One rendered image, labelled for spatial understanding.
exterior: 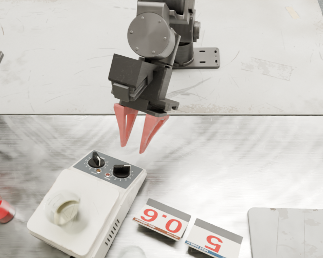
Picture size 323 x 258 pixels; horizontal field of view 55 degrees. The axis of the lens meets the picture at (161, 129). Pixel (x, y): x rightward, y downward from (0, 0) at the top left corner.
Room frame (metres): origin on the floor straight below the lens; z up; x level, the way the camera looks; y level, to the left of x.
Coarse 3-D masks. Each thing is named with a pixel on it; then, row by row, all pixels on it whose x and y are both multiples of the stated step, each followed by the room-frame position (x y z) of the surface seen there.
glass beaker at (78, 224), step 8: (56, 192) 0.19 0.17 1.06; (64, 192) 0.19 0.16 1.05; (72, 192) 0.19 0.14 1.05; (80, 192) 0.19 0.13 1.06; (48, 200) 0.18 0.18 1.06; (56, 200) 0.19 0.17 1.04; (64, 200) 0.19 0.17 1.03; (80, 200) 0.18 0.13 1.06; (48, 208) 0.17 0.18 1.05; (80, 208) 0.17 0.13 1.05; (48, 216) 0.16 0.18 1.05; (80, 216) 0.16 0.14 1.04; (88, 216) 0.17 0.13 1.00; (56, 224) 0.14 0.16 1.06; (64, 224) 0.14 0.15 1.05; (72, 224) 0.15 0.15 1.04; (80, 224) 0.15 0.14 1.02; (88, 224) 0.16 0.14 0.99; (64, 232) 0.15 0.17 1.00; (72, 232) 0.14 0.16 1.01; (80, 232) 0.15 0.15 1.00
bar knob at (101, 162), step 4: (96, 152) 0.31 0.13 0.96; (92, 156) 0.31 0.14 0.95; (96, 156) 0.30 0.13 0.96; (92, 160) 0.30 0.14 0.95; (96, 160) 0.29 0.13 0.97; (100, 160) 0.29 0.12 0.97; (92, 164) 0.29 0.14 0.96; (96, 164) 0.28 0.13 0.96; (100, 164) 0.28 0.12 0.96; (104, 164) 0.29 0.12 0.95
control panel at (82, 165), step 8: (80, 160) 0.30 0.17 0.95; (88, 160) 0.30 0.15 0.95; (104, 160) 0.30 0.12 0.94; (112, 160) 0.30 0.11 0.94; (120, 160) 0.30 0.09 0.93; (80, 168) 0.28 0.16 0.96; (88, 168) 0.28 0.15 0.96; (96, 168) 0.28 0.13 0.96; (104, 168) 0.28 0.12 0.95; (112, 168) 0.28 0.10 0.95; (136, 168) 0.28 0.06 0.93; (96, 176) 0.26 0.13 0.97; (104, 176) 0.26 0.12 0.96; (112, 176) 0.26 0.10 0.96; (128, 176) 0.26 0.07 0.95; (136, 176) 0.26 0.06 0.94; (120, 184) 0.24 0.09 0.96; (128, 184) 0.24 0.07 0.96
